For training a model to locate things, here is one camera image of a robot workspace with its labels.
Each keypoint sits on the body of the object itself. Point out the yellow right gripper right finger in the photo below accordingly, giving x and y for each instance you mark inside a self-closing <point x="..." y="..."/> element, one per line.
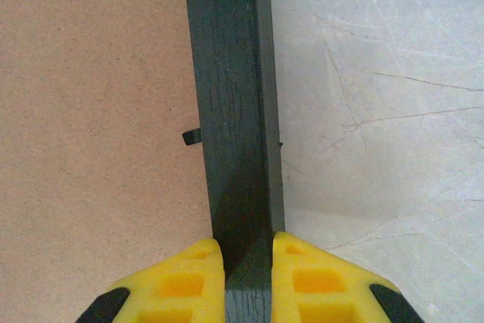
<point x="287" y="262"/>

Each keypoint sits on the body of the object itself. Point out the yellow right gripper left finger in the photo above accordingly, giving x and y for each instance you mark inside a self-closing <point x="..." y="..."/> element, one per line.
<point x="204" y="262"/>

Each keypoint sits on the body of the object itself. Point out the black wooden picture frame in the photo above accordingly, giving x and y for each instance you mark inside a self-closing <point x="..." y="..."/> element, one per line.
<point x="230" y="92"/>

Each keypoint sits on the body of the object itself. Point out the brown fibreboard backing board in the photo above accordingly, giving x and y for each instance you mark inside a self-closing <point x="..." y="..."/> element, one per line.
<point x="94" y="111"/>

